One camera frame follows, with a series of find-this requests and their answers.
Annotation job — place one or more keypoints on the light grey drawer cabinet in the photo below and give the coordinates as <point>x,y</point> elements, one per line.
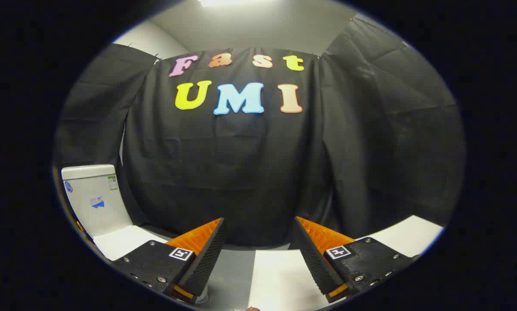
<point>280,276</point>

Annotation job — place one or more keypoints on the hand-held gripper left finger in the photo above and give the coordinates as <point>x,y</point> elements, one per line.
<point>206,259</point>

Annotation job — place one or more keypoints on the white toilet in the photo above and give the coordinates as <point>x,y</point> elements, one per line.
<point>90,190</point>

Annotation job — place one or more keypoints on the black backdrop cloth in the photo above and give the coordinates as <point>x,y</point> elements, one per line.
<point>241,172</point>

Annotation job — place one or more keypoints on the white toilet lid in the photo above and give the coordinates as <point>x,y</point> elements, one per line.
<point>124,242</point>

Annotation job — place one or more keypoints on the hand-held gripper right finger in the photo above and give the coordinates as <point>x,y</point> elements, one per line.
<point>312,259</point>

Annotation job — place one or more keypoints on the ceiling light panel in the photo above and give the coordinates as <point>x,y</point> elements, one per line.
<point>223,2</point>

